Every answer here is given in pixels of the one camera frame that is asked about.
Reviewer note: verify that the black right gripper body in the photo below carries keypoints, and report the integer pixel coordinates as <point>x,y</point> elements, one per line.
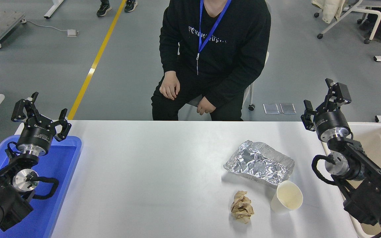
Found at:
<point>331,120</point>

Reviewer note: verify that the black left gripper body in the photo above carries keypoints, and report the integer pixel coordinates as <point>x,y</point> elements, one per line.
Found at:
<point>38,137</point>

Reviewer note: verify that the foil tray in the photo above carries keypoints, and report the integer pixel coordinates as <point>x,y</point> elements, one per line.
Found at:
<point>260,163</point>

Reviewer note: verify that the white paper cup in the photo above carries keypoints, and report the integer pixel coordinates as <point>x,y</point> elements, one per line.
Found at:
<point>288,196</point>

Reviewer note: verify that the tan paper ball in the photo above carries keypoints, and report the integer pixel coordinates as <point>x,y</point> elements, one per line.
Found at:
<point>242,207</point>

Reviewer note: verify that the person's left hand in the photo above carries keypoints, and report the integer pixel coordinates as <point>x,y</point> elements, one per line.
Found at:
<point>206,106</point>

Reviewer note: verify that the person's right hand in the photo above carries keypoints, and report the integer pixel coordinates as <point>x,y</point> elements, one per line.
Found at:
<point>170,86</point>

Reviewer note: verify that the metal floor plate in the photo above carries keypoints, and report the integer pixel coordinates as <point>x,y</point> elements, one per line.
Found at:
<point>271,108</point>
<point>287,108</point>

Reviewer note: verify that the blue plastic tray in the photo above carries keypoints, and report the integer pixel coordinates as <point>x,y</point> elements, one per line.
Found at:
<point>61,172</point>

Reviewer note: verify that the grey white office chair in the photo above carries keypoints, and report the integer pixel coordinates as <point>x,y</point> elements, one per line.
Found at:
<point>251,94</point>

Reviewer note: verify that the cream jacket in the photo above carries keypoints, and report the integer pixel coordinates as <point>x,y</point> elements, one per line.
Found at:
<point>331,10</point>

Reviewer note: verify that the grey wheeled platform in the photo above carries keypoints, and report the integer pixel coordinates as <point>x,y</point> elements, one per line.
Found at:
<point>8,19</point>

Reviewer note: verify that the white table leg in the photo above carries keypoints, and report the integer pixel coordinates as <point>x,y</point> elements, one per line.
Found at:
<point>53,8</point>

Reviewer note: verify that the white frame wheeled chair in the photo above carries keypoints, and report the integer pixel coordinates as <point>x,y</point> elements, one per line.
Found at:
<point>375,3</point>

